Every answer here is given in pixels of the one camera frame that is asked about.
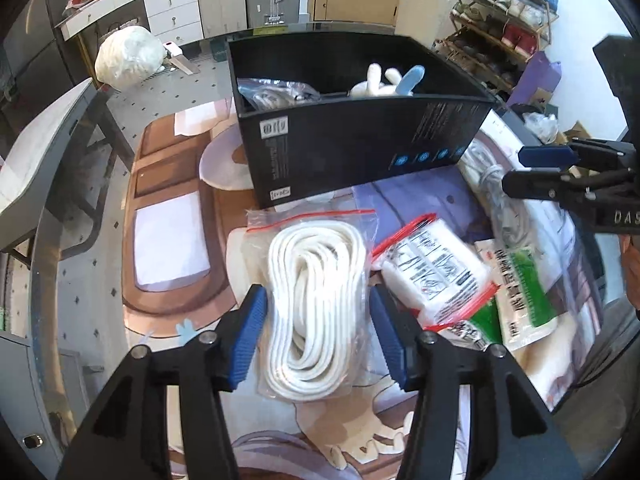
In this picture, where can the small white handheld device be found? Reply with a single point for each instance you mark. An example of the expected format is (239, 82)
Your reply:
(179, 57)

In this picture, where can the metal shoe rack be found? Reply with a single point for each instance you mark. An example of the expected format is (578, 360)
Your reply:
(500, 15)

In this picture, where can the white plastic bag bundle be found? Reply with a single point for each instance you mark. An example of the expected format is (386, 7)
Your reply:
(127, 55)

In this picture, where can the printed table mat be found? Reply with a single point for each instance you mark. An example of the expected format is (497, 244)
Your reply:
(165, 285)

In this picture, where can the white blue plush toy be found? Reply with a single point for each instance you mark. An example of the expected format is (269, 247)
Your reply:
(385, 85)

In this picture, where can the zip bag with white pack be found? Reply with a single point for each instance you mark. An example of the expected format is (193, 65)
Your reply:
(435, 270)

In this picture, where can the white coffee table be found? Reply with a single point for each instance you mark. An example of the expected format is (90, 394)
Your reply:
(40, 160)

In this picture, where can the flat cardboard box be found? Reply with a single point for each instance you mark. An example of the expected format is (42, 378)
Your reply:
(422, 12)

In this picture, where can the purple bag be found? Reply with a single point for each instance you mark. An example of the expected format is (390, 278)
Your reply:
(537, 77)

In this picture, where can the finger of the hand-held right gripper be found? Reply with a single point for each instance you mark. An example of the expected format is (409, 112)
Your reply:
(545, 156)
(535, 185)

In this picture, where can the black cardboard box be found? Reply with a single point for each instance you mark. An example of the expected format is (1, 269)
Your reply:
(350, 140)

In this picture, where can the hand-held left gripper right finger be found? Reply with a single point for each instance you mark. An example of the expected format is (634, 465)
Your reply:
(392, 340)

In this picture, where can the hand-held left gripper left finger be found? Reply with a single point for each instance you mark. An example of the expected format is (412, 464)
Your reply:
(247, 340)

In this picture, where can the white drawer cabinet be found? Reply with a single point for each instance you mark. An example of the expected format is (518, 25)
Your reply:
(165, 7)

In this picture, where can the green white packet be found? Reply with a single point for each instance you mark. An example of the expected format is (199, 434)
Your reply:
(530, 285)
(475, 330)

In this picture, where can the grey refrigerator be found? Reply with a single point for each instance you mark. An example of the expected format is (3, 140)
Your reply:
(35, 45)

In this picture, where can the person's right hand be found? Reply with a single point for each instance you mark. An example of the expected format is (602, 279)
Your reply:
(631, 270)

